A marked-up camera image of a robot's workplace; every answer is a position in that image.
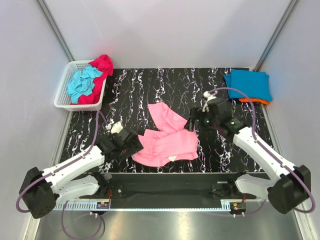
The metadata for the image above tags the pink t shirt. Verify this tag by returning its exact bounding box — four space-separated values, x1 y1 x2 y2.
132 102 198 167

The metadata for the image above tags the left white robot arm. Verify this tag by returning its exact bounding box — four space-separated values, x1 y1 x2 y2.
19 127 144 219

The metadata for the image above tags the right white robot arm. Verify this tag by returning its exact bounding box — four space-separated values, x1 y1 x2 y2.
184 97 312 214

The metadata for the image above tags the folded orange t shirt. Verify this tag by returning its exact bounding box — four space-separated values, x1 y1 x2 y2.
238 98 270 106

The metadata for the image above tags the folded teal t shirt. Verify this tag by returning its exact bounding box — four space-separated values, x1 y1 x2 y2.
223 69 273 102

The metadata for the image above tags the white plastic basket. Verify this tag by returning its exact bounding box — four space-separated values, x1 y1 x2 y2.
54 59 107 112

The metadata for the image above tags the light blue t shirt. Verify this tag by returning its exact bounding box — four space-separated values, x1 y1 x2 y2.
67 65 103 104

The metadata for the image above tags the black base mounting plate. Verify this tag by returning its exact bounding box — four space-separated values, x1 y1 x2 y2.
79 182 258 200

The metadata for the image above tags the red t shirt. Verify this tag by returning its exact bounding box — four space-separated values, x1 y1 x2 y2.
67 54 114 105

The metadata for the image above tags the aluminium frame rail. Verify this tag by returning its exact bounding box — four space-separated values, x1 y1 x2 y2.
33 181 306 202

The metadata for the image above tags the white slotted cable duct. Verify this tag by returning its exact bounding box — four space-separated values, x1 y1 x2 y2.
54 200 231 212

